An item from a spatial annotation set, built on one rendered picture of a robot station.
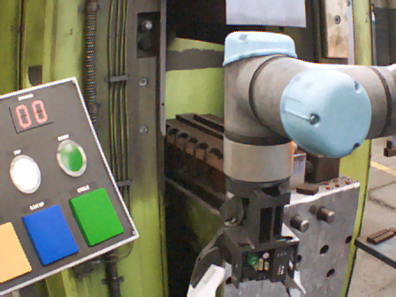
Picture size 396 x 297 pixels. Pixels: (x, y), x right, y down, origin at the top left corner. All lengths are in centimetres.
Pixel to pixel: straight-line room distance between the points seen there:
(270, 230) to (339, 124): 17
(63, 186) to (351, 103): 49
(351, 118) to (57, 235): 47
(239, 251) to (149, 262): 70
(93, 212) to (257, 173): 33
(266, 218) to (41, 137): 38
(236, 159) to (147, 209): 65
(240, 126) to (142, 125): 61
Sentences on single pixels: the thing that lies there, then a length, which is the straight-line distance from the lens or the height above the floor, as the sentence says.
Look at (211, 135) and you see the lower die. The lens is 132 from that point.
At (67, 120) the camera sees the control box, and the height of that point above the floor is 114.
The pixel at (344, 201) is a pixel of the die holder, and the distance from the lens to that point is 125.
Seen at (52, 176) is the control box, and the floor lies 107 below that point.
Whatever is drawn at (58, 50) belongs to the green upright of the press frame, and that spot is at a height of 123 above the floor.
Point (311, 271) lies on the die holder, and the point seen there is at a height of 71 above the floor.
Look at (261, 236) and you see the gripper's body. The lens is 60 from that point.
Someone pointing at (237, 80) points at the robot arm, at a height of 124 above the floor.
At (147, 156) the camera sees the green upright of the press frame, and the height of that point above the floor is 99.
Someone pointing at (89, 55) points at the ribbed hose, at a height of 122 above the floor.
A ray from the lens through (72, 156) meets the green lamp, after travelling 83.
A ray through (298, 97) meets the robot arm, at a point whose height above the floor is 125.
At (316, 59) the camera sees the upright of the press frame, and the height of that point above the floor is 118.
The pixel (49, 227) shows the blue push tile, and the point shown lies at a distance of 77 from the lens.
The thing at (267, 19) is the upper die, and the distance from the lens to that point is 109.
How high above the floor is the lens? 133
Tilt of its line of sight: 16 degrees down
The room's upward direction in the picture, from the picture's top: straight up
